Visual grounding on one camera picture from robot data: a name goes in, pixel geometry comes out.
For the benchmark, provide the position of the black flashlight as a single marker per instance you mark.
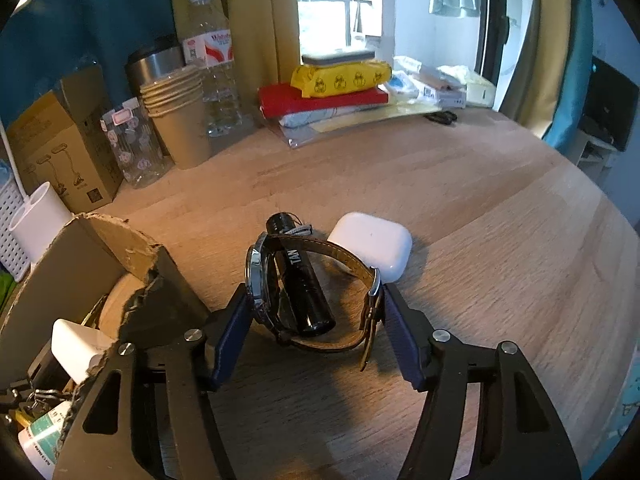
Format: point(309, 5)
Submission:
point(305, 295)

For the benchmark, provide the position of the grey flat case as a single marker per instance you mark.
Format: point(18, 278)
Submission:
point(340, 57)

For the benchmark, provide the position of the white plastic basket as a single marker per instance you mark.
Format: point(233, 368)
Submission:
point(10, 230)

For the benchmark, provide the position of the white desk lamp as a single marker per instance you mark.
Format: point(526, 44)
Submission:
point(42, 220)

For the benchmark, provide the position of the white small box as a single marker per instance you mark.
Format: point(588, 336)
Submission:
point(75, 345)

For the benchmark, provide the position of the white pill bottle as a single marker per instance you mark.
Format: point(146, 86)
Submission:
point(40, 440)

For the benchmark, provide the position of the small black clip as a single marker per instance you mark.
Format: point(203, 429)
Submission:
point(441, 117)

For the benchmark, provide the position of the white shelf unit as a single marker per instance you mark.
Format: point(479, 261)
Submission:
point(595, 155)

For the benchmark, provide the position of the floral print glass jar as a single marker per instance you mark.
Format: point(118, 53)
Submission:
point(132, 145)

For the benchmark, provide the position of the black monitor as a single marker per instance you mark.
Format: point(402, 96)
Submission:
point(607, 100)

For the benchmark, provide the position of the red flat package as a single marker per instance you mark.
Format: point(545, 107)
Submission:
point(285, 100)

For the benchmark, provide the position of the red and gold tin can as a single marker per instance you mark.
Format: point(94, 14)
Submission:
point(120, 305)

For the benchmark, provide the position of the white earbuds case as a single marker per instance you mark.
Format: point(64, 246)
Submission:
point(375, 240)

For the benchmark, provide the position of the black car key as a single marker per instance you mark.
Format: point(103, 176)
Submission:
point(12, 396)

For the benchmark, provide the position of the teal curtain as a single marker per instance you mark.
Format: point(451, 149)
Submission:
point(575, 60)
point(90, 10)

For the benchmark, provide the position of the brown cardboard box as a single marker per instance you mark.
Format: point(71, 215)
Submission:
point(75, 245)

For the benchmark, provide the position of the stainless steel thermos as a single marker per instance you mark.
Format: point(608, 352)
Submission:
point(150, 65)

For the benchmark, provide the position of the clear plastic document pouch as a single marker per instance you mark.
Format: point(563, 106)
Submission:
point(305, 122)

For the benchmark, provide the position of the blue and white packet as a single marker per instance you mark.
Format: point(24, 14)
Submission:
point(405, 82)

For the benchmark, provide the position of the yellow curtain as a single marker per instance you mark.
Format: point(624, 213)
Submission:
point(537, 35)
point(250, 10)

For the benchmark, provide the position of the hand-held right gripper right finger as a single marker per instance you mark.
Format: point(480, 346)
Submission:
point(406, 342)

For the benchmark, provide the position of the clear plastic water bottle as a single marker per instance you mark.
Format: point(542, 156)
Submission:
point(210, 45)

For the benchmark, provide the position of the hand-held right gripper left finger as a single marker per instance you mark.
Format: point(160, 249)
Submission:
point(232, 335)

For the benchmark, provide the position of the yellow tissue packet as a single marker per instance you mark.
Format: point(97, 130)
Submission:
point(340, 80)

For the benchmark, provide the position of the black window frame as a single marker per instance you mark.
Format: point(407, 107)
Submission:
point(495, 10)

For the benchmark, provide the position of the brown lamp carton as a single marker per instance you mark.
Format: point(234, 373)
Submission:
point(65, 160)

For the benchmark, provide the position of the stack of paper cups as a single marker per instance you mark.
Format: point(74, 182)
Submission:
point(182, 135)

